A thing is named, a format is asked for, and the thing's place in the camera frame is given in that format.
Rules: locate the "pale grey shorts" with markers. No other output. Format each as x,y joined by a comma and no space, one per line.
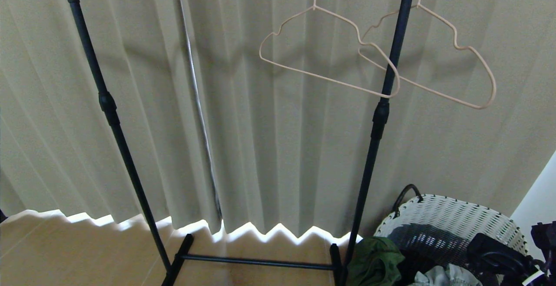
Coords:
443,277

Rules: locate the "pink clothes hanger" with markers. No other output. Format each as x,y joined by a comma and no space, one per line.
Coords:
434,89
325,78

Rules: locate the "white laundry basket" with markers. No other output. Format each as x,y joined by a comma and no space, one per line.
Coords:
456,221

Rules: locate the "beige curtain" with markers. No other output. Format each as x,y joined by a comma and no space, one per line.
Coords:
282,147

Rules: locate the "black clothes rack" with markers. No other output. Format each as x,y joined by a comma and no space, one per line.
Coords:
381,112

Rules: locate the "green garment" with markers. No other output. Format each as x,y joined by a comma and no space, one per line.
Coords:
373,262

